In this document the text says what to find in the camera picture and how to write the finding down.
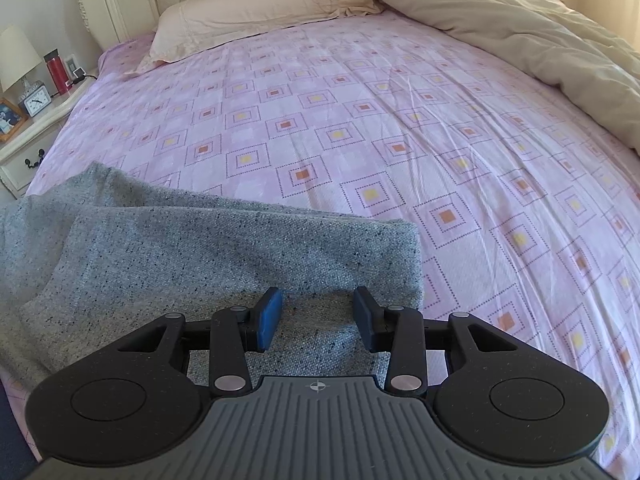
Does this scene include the beige duvet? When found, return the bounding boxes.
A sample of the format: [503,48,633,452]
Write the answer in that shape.
[345,0,640,157]

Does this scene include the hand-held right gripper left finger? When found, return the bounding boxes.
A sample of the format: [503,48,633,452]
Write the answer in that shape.
[120,287,284,395]

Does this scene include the grey pants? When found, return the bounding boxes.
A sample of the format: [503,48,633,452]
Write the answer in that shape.
[0,161,424,391]

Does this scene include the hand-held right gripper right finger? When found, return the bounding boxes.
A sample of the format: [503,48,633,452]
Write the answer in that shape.
[353,286,521,395]

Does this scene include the wooden picture frame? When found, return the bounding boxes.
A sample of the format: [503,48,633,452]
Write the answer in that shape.
[0,97,30,143]

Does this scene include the red bottle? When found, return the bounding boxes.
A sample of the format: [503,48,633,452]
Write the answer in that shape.
[43,49,74,96]

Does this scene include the cream pillow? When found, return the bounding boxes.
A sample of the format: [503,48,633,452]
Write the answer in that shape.
[135,0,386,77]

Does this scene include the cream nightstand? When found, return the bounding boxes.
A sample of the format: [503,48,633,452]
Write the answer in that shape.
[0,67,99,200]

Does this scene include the white alarm clock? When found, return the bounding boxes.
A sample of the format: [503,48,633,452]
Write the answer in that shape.
[23,85,51,117]

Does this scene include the pink patterned bed sheet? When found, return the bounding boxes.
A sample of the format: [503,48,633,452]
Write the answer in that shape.
[0,10,640,471]

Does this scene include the cream table lamp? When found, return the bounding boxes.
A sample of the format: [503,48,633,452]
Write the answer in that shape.
[0,25,44,104]

